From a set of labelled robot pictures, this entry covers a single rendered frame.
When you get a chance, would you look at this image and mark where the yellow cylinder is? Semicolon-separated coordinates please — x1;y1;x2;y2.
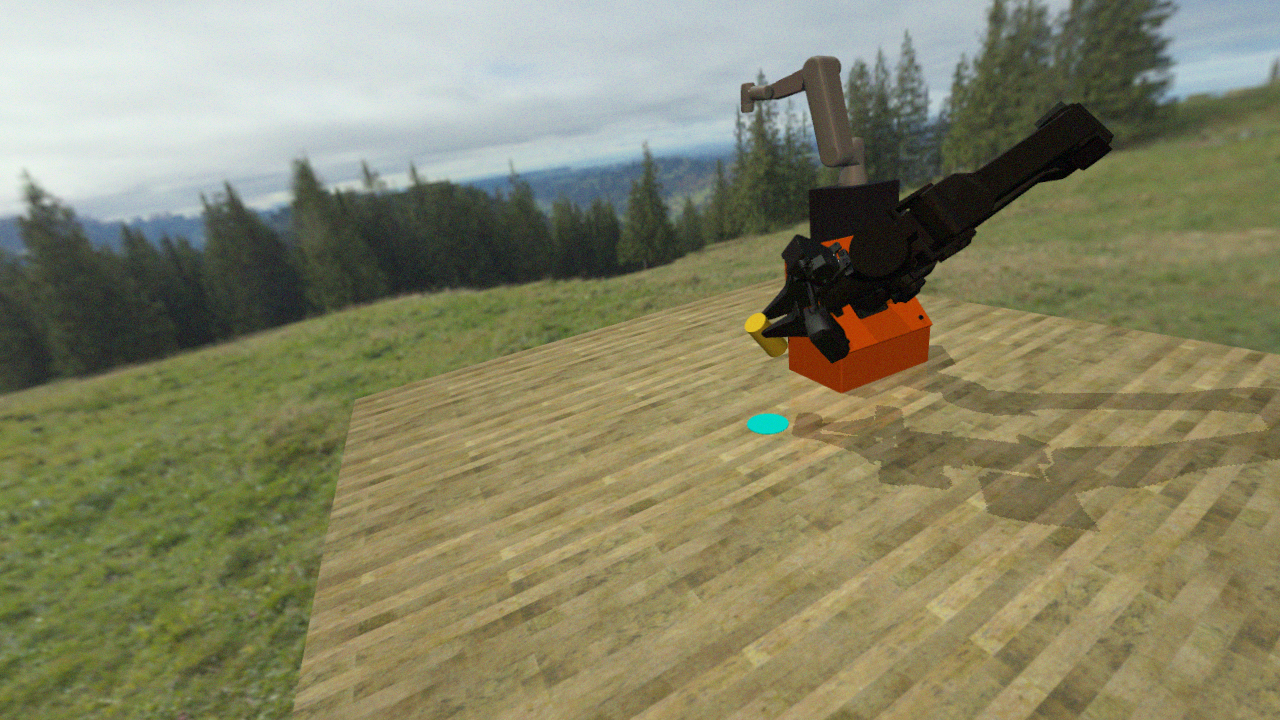
745;313;788;357

